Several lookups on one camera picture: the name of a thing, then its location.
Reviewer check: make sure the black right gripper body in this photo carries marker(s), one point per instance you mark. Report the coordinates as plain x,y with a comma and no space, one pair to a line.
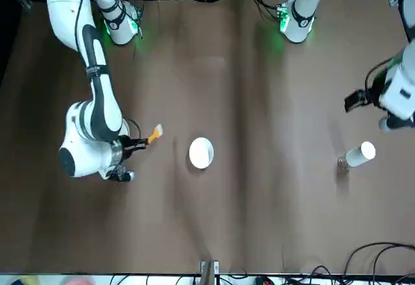
125,148

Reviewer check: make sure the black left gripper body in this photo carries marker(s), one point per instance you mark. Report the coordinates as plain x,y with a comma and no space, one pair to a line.
376,96

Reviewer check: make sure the orange oil brush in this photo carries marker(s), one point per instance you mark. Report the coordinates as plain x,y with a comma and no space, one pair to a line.
155,134

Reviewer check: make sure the white oil pot glass base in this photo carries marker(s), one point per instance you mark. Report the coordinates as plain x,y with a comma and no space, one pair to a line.
360,155

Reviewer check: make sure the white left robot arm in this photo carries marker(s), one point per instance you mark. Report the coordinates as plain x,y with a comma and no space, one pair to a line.
301,22

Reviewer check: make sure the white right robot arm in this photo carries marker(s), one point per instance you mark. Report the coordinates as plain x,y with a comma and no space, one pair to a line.
97,119

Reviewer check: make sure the white bowl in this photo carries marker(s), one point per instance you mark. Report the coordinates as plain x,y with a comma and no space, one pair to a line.
201,153

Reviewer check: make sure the pink plate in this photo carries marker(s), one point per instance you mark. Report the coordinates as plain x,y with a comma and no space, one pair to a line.
78,280

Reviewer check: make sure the yellow plate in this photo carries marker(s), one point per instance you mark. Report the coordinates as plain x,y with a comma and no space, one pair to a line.
24,280

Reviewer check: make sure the aluminium post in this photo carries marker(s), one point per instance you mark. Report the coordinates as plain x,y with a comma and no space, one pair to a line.
209,272

